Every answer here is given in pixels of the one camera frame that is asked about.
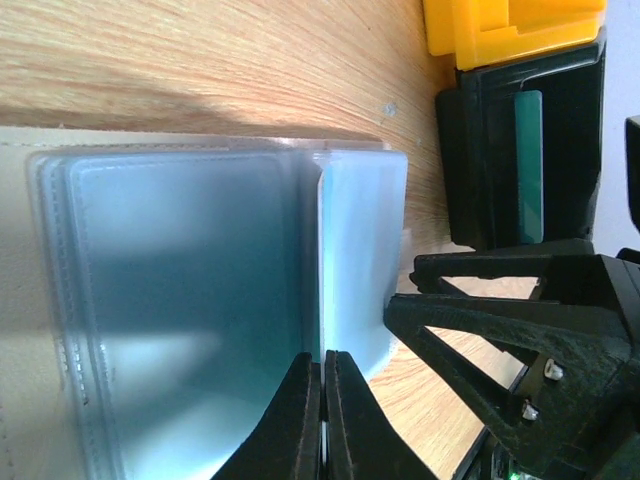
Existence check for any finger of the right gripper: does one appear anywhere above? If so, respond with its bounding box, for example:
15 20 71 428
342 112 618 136
409 240 608 303
384 294 630 465

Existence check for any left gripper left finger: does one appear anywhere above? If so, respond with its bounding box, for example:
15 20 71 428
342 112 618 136
213 353 320 480

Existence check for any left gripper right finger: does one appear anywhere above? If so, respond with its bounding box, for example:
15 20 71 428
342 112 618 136
325 351 436 479

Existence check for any beige card holder wallet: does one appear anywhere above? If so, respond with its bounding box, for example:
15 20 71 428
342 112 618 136
1 126 408 479

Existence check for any black bin with teal cards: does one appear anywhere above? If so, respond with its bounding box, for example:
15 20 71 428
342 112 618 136
435 29 607 251

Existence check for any teal cards stack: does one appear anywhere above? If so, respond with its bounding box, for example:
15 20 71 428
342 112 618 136
514 90 544 244

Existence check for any yellow bin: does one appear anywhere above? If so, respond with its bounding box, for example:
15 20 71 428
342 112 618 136
423 0 607 71

